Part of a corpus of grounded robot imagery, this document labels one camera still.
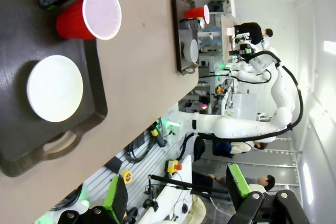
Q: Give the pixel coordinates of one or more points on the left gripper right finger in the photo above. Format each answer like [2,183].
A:
[237,184]

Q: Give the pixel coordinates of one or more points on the white ceramic bowl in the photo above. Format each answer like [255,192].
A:
[55,89]
[190,51]

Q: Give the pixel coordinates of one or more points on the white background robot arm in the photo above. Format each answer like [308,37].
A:
[252,75]

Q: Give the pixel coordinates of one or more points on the yellow tape measure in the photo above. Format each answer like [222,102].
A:
[127,177]

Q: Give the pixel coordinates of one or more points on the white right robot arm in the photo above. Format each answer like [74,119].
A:
[236,127]

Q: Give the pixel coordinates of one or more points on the yellow emergency stop box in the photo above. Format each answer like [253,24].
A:
[170,165]

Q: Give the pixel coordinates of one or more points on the person in beige shirt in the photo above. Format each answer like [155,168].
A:
[241,147]

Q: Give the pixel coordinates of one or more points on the black bag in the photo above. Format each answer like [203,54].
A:
[199,149]

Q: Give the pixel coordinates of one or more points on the ceiling light panel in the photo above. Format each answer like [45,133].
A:
[307,179]
[330,47]

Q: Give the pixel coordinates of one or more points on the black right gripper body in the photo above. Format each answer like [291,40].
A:
[245,52]

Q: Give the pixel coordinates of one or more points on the white slotted aluminium panel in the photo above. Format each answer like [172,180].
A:
[157,155]

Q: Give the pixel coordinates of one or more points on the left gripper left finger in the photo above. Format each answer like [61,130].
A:
[115,197]

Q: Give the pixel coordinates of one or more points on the person in dark clothes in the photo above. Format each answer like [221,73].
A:
[267,182]

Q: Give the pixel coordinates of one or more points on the black metal rod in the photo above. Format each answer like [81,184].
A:
[170,180]

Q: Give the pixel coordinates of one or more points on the white board panel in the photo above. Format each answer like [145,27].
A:
[181,176]

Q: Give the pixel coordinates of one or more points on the red plastic cup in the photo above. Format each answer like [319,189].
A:
[195,12]
[73,24]

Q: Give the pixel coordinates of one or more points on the person in black shirt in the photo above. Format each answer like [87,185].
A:
[249,28]

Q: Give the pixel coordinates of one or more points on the brown plastic serving tray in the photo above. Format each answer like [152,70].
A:
[15,37]
[183,35]

